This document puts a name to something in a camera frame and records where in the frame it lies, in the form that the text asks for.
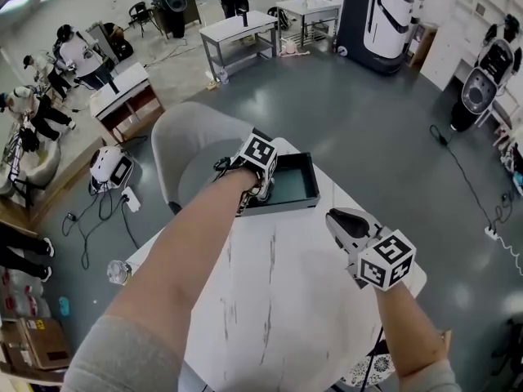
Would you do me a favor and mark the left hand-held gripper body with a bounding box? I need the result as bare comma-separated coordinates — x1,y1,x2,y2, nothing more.
230,127,279,216

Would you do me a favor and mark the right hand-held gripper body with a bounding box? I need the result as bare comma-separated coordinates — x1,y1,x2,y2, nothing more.
346,225,417,292

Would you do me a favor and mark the dark green tray box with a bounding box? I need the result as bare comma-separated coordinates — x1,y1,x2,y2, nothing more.
240,151,322,219

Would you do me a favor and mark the person's left forearm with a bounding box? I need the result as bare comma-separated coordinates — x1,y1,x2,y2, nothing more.
100,163,262,342

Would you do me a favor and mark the person's right forearm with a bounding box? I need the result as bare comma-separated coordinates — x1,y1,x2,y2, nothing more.
373,278,449,379

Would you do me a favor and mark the cardboard box yellow label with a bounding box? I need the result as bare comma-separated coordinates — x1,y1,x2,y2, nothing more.
19,316,74,370

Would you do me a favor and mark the small cardboard box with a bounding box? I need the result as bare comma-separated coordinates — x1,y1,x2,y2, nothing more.
0,320,40,377

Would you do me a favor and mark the grey upholstered chair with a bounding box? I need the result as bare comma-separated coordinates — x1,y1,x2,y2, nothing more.
150,101,262,216

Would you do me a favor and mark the pink white toy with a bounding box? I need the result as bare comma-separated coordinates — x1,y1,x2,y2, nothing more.
279,41,310,59

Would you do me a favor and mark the white floor robot device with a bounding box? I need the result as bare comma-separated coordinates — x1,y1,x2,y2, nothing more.
88,145,136,189

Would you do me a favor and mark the white top brown cabinet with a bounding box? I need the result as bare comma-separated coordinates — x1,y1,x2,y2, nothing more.
88,62,167,145

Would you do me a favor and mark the black tripod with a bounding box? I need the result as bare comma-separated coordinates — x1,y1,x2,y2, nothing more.
491,318,523,380

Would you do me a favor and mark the white sink table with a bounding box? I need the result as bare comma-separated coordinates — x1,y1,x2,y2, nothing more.
275,0,342,51

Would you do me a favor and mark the clear glass jar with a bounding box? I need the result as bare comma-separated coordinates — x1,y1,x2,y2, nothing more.
106,259,134,287

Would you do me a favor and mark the black white pod device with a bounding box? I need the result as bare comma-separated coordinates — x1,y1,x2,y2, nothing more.
451,66,500,134

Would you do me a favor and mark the black metal chair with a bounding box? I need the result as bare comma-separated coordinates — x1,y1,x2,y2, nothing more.
128,1,159,38

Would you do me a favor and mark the black white tall machine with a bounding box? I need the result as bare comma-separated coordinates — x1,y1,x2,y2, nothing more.
333,0,416,75

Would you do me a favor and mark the black white backpack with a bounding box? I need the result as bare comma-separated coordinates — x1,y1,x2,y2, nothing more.
477,38,516,86

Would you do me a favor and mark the white egg shaped seat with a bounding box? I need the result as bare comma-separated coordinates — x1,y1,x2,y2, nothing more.
0,136,63,198

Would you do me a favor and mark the person's grey clothing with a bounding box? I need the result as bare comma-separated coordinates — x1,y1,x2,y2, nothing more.
60,314,463,392

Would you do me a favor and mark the pack of water bottles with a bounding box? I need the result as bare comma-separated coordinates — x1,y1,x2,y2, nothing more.
0,267,52,322

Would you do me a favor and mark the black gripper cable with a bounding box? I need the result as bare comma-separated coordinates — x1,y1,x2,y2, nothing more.
358,327,386,392

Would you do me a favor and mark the thin black floor cable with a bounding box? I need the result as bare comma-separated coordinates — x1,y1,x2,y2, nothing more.
428,124,498,230

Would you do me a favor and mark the grey frame white table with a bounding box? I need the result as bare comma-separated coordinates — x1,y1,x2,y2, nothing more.
199,9,279,83

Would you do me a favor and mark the white coiled cable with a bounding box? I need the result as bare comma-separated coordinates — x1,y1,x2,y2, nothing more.
496,234,523,278

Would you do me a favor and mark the tangled black floor cable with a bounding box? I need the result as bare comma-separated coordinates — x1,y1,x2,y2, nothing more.
60,185,142,271

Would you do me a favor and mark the white wall shelf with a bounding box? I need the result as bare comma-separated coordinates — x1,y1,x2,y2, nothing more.
453,0,523,36

